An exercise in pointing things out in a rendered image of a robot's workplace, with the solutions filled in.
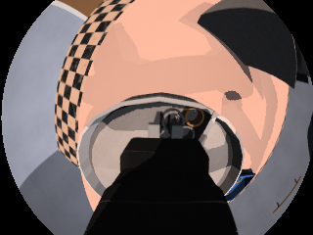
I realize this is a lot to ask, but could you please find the blue plastic crate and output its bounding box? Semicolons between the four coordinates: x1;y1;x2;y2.
225;168;255;202

